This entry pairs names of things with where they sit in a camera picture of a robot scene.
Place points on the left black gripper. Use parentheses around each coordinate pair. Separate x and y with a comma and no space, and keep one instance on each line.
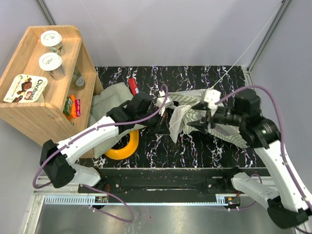
(161,127)

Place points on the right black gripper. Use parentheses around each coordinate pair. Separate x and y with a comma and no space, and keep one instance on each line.
(202,126)

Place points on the striped green pet tent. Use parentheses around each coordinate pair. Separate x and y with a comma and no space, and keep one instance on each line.
(183,113)

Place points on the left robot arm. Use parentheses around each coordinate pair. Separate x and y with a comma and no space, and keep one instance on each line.
(58,160)

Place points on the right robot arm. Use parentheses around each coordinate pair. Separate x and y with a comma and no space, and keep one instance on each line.
(289,205)

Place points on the yellow pet bowl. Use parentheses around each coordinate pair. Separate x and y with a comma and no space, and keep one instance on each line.
(128,150)

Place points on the red toothpaste box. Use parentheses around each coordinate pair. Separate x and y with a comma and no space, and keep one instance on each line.
(133,86)

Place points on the green checked cushion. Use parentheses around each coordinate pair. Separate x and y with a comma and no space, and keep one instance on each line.
(111,97)

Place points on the pink small packet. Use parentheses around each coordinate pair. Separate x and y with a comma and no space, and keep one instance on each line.
(78,107)

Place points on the glass jar on shelf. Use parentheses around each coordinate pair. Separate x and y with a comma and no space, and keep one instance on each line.
(78,81)

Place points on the orange green sponge pack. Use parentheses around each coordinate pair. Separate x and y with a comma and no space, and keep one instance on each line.
(69,107)

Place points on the wooden shelf unit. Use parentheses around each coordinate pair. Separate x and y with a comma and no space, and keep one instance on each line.
(42,121)

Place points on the white lidded cup front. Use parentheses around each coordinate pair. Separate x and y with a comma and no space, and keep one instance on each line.
(52,63)

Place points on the white lidded cup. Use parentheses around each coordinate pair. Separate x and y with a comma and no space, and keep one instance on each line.
(52,63)
(53,41)

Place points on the white lidded cup rear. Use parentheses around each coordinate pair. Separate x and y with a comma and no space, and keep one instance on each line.
(53,41)

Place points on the Chobani yogurt flip pack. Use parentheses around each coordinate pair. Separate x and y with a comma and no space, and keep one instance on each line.
(26,89)

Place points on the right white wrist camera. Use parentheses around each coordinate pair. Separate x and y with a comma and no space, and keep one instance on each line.
(210,97)

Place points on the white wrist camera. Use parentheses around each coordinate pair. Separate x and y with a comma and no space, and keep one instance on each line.
(210,97)
(160,100)

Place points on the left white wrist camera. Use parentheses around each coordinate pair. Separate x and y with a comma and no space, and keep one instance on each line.
(160,100)

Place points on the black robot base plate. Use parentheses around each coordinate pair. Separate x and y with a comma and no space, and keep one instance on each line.
(164,185)

